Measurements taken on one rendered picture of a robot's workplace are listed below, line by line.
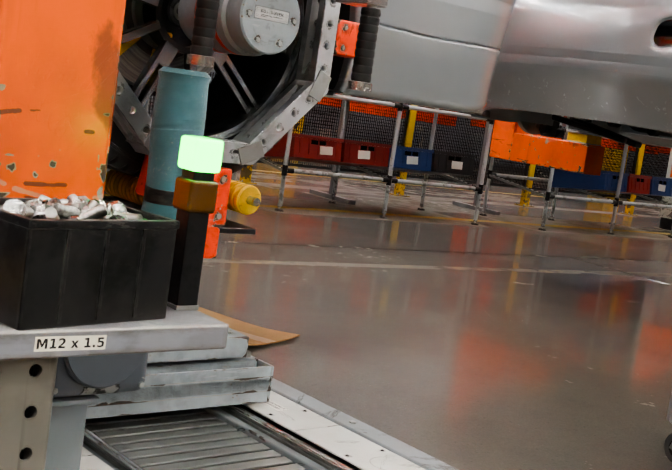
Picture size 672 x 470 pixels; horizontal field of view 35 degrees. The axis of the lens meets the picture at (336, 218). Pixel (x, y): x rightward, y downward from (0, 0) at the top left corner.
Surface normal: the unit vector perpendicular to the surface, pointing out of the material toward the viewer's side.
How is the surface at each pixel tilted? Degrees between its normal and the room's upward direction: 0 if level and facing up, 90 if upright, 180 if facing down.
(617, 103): 110
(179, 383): 90
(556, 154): 90
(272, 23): 90
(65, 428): 90
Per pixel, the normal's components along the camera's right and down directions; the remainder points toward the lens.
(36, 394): 0.64, 0.18
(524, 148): -0.76, -0.04
